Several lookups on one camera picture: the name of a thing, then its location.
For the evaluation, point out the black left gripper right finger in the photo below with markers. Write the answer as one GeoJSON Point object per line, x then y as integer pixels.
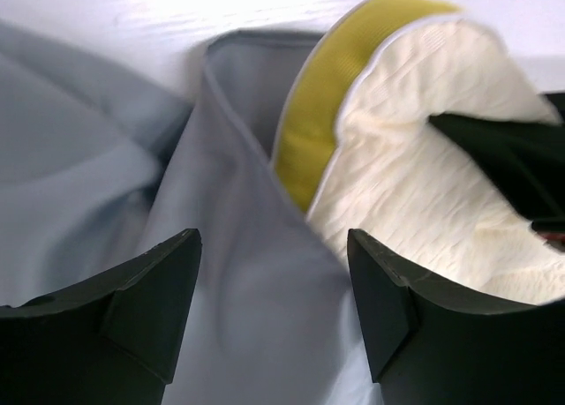
{"type": "Point", "coordinates": [430, 340]}

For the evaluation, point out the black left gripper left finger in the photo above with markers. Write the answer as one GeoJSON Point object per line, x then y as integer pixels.
{"type": "Point", "coordinates": [111, 339]}

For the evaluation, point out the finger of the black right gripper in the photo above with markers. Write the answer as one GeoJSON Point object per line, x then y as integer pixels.
{"type": "Point", "coordinates": [524, 161]}

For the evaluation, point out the grey pillowcase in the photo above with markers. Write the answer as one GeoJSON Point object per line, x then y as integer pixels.
{"type": "Point", "coordinates": [99, 165]}

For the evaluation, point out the cream and yellow pillow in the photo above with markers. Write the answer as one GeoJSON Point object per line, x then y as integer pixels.
{"type": "Point", "coordinates": [355, 149]}

